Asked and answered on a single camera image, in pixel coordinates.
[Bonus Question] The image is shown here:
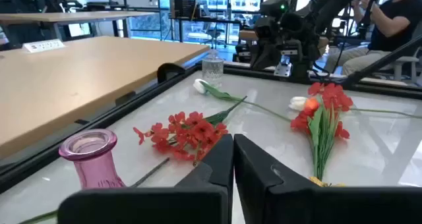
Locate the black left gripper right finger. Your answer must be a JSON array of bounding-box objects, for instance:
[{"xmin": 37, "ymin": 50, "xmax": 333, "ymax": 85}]
[{"xmin": 233, "ymin": 134, "xmax": 422, "ymax": 224}]

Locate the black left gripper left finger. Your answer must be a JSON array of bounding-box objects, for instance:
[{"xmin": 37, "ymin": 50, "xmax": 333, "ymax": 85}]
[{"xmin": 57, "ymin": 134, "xmax": 234, "ymax": 224}]

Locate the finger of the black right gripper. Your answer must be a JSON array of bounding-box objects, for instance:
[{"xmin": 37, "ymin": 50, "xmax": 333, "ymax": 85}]
[
  {"xmin": 249, "ymin": 38, "xmax": 266, "ymax": 70},
  {"xmin": 265, "ymin": 38, "xmax": 282, "ymax": 70}
]

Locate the red artificial flower bunch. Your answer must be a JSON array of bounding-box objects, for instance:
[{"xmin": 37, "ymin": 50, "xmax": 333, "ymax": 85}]
[
  {"xmin": 289, "ymin": 81, "xmax": 354, "ymax": 182},
  {"xmin": 133, "ymin": 96, "xmax": 248, "ymax": 167}
]

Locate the clear cut-glass vase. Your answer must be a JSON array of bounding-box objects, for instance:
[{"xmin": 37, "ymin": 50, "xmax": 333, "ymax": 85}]
[{"xmin": 201, "ymin": 49, "xmax": 225, "ymax": 88}]

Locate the pink glass vase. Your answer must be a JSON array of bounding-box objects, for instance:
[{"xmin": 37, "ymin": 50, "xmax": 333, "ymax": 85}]
[{"xmin": 58, "ymin": 128, "xmax": 127, "ymax": 189}]

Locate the black office chair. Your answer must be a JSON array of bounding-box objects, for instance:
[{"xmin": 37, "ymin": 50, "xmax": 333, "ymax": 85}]
[{"xmin": 202, "ymin": 18, "xmax": 228, "ymax": 49}]

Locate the person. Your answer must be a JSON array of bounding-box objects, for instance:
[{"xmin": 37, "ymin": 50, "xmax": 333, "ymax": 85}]
[{"xmin": 324, "ymin": 0, "xmax": 422, "ymax": 77}]

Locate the grey chair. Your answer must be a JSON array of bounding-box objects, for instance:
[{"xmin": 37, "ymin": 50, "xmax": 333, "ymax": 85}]
[{"xmin": 372, "ymin": 21, "xmax": 422, "ymax": 85}]

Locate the large tan wooden desk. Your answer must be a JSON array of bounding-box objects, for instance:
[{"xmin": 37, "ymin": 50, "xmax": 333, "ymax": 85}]
[{"xmin": 0, "ymin": 36, "xmax": 211, "ymax": 161}]

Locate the tan desk with grey legs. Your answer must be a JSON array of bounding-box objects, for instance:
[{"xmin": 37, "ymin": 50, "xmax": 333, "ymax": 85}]
[{"xmin": 0, "ymin": 11, "xmax": 158, "ymax": 42}]

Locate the white label on desk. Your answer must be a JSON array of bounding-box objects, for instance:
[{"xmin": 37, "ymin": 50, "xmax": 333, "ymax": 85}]
[{"xmin": 22, "ymin": 38, "xmax": 66, "ymax": 53}]

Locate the black arched cable guide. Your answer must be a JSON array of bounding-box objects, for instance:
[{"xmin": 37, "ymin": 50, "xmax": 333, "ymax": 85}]
[{"xmin": 156, "ymin": 62, "xmax": 186, "ymax": 84}]

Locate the black diagonal frame strut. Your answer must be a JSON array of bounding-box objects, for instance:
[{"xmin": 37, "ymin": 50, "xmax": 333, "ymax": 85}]
[{"xmin": 342, "ymin": 35, "xmax": 422, "ymax": 88}]

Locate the black aluminium table frame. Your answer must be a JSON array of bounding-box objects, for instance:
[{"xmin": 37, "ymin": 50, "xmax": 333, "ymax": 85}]
[{"xmin": 0, "ymin": 61, "xmax": 422, "ymax": 195}]

